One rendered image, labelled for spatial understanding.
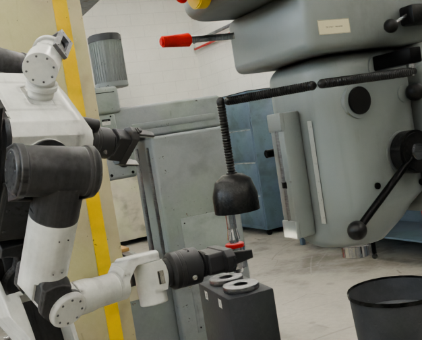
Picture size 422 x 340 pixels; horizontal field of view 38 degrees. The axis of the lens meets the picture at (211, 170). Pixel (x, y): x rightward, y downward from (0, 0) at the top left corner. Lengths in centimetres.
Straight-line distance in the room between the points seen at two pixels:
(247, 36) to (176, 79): 978
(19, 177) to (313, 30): 53
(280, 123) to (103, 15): 967
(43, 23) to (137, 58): 798
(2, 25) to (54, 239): 165
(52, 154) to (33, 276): 24
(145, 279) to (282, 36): 67
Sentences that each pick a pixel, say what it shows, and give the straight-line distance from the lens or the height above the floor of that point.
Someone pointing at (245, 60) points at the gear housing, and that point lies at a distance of 109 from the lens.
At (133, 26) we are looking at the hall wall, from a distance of 1074.
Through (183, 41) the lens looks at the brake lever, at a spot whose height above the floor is 170.
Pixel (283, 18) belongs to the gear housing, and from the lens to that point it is 98.
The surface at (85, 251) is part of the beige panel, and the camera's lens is 269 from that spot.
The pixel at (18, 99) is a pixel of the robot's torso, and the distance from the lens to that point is 126.
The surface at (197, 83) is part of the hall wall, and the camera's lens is 1100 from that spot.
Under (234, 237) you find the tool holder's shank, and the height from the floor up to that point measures 127.
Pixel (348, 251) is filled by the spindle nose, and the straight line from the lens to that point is 110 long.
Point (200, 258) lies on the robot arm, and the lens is 144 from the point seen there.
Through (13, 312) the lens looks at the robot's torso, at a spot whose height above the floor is 122.
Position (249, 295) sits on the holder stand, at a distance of 149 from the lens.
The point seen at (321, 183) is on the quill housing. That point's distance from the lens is 101.
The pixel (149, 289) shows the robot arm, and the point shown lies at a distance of 140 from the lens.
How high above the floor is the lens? 154
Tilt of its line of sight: 4 degrees down
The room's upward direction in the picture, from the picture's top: 9 degrees counter-clockwise
